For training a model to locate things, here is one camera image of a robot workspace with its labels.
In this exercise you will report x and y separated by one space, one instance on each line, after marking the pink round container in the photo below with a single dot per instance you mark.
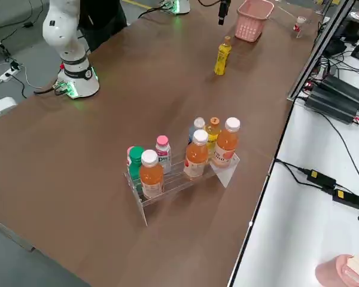
332 272

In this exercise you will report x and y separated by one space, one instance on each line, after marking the blue bottle white cap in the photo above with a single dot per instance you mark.
199 123

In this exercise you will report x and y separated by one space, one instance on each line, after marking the yellow tea drink bottle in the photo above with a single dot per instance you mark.
213 134
222 59

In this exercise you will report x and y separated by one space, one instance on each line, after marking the white box yellow label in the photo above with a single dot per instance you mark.
3 107

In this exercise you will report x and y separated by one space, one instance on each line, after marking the green bottle green cap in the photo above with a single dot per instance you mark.
135 163

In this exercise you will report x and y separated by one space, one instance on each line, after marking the white bottle pink cap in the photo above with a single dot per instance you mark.
164 155
128 157

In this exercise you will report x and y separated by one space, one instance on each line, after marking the white power strip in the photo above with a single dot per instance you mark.
9 75

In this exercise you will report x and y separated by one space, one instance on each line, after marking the black power adapter yellow label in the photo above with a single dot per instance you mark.
348 198
321 178

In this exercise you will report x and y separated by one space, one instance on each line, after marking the person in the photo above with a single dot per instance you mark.
104 27

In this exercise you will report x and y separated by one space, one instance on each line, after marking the clear acrylic drinks tray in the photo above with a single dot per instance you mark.
224 176

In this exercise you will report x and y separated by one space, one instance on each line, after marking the small red white bottle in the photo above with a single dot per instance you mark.
299 27

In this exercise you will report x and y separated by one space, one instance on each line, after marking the black finned power supply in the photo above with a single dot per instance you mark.
347 88
332 109

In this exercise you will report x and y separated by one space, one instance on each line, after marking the orange juice bottle white cap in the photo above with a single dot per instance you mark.
225 146
151 179
196 158

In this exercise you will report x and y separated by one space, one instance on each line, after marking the aluminium frame post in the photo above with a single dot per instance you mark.
320 51

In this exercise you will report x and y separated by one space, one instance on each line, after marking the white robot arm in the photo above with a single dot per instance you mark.
63 33
182 6

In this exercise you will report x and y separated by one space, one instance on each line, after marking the pink plastic basket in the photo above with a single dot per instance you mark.
248 28

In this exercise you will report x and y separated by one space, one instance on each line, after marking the clear acrylic snack shelf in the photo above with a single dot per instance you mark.
287 12

